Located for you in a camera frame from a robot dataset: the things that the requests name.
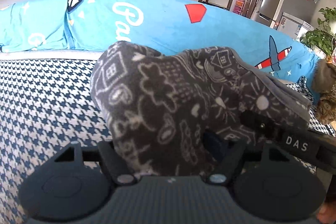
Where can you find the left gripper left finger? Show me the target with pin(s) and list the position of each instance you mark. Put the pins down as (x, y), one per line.
(114, 166)

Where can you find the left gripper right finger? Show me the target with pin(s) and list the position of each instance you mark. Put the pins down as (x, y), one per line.
(229, 156)

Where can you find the grey doodle-print garment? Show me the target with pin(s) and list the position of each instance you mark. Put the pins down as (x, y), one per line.
(157, 107)

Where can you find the houndstooth sofa seat cover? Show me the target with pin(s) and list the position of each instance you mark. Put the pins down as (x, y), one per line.
(45, 105)

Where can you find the green potted plant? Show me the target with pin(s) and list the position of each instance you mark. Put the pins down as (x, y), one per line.
(323, 37)

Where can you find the blue printed sofa back cover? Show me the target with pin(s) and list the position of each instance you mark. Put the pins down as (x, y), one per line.
(80, 29)

